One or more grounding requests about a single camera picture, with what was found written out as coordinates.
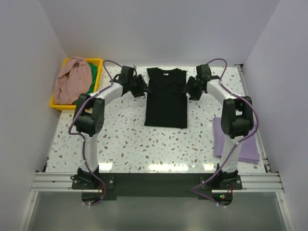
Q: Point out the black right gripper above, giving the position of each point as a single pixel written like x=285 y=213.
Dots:
x=194 y=96

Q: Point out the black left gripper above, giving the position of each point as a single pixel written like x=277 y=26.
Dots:
x=142 y=86

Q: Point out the black t shirt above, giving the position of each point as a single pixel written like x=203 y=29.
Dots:
x=166 y=104

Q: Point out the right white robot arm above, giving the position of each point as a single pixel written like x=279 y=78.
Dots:
x=236 y=121

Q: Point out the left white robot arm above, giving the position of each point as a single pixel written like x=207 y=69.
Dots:
x=88 y=118

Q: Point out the green t shirt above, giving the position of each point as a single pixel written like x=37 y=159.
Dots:
x=82 y=78

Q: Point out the pink t shirt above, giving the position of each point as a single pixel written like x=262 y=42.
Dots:
x=61 y=96

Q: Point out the folded purple t shirt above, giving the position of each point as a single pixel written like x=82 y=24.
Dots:
x=249 y=152

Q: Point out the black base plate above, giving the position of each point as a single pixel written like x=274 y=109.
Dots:
x=201 y=191

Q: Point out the aluminium right side rail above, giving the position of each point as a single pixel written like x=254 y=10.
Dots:
x=249 y=89

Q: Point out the aluminium rail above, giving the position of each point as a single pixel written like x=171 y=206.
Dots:
x=249 y=89
x=245 y=182

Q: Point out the aluminium front rail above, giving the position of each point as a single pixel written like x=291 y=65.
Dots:
x=245 y=182

